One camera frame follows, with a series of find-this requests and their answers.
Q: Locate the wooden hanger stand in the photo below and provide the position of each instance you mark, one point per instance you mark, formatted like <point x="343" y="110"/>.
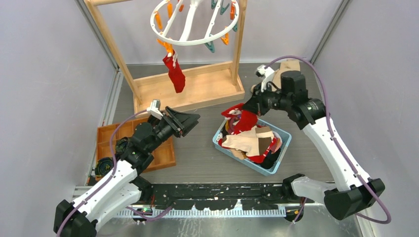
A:
<point x="205" y="85"/>

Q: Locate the beige cloth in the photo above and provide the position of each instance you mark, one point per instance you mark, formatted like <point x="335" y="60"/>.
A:
<point x="275" y="76"/>

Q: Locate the teal clothes peg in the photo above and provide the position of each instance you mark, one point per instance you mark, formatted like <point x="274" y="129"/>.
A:
<point x="210" y="46"/>

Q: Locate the beige sock in basket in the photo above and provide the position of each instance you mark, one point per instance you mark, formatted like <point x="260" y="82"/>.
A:
<point x="253" y="142"/>

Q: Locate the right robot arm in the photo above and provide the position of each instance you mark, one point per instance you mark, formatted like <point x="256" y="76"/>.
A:
<point x="352" y="190"/>

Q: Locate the orange clothes peg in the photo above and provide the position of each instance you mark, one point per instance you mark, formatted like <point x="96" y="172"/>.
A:
<point x="168" y="47"/>
<point x="225" y="39"/>

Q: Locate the white round clip hanger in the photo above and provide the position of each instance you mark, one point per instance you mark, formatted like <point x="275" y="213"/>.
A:
<point x="172" y="21"/>

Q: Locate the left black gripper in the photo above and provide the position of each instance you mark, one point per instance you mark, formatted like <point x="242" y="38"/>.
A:
<point x="187" y="121"/>

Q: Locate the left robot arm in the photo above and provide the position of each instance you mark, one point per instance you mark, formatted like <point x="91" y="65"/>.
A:
<point x="122" y="185"/>

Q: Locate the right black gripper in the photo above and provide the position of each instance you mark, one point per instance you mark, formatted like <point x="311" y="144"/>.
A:
<point x="255" y="103"/>

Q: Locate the wooden compartment tray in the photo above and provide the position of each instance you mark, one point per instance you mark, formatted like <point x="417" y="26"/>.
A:
<point x="164" y="156"/>

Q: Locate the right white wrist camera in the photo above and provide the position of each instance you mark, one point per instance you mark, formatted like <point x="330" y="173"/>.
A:
<point x="267" y="75"/>

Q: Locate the blue plastic basket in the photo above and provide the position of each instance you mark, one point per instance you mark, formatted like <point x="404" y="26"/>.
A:
<point x="276" y="157"/>

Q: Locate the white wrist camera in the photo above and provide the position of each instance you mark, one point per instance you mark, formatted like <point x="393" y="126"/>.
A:
<point x="267" y="75"/>
<point x="154" y="109"/>

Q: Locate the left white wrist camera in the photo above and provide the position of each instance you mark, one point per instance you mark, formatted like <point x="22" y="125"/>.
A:
<point x="154" y="109"/>

